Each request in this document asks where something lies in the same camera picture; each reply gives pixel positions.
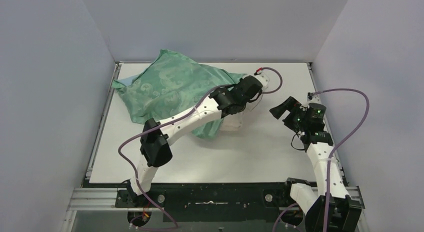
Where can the aluminium frame rail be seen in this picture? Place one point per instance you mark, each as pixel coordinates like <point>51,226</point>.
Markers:
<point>81,154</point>

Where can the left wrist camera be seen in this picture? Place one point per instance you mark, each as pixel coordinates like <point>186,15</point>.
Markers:
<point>262,78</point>

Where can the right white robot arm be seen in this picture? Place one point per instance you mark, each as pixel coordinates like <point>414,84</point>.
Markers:
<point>331,208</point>

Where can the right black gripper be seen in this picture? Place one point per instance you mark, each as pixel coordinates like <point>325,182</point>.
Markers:
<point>290,104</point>

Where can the white pillow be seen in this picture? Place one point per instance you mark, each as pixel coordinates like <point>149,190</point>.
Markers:
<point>232,123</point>

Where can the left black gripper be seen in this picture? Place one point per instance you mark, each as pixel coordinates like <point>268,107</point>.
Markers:
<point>248,86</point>

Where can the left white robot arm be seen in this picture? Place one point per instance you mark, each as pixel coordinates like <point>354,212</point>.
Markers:
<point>158,136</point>

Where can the green and blue pillowcase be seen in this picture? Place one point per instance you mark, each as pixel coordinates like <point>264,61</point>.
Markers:
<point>170,85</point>

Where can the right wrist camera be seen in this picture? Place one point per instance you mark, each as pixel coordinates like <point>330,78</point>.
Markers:
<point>312,98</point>

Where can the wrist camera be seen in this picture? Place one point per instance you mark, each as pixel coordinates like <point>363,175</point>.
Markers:
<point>312,98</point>
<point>262,78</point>

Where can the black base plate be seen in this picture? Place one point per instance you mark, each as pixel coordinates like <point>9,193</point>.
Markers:
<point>206,202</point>

